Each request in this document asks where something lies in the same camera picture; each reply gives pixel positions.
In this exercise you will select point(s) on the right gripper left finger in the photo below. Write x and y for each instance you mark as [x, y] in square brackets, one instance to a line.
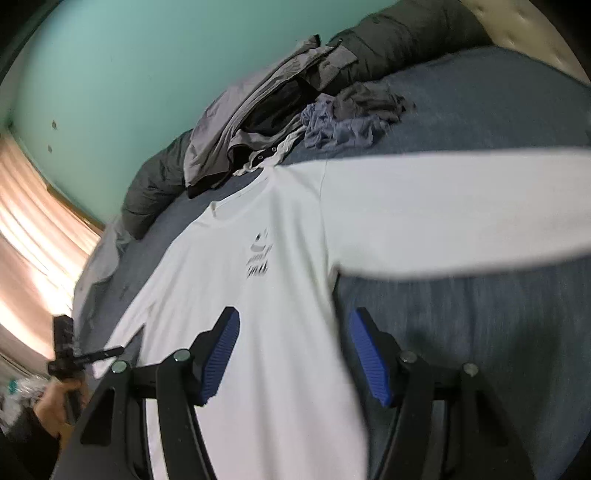
[110, 439]

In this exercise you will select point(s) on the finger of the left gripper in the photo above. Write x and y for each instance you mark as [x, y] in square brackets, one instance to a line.
[109, 353]

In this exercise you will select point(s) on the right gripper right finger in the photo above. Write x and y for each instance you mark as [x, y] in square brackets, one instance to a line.
[448, 423]

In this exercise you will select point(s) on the person's dark-sleeved left forearm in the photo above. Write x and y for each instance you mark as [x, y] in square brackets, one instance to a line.
[28, 451]

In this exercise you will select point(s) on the person's left hand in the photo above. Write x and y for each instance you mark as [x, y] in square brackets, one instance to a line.
[50, 410]

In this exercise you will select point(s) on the light grey blanket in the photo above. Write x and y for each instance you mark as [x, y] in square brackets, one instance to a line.
[97, 272]

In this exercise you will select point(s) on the pink curtain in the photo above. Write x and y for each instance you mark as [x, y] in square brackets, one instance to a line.
[44, 247]

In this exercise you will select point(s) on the black and white garment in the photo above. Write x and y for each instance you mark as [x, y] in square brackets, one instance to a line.
[272, 156]

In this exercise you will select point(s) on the grey shirt pile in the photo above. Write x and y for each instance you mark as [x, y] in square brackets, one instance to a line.
[261, 110]

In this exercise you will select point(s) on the blue-grey crumpled garment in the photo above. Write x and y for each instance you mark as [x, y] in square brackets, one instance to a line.
[357, 117]

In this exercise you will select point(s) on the dark grey rolled duvet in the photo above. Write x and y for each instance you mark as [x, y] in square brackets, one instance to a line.
[385, 42]

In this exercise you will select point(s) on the cream tufted headboard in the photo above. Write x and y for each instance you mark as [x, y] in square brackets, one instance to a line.
[521, 26]

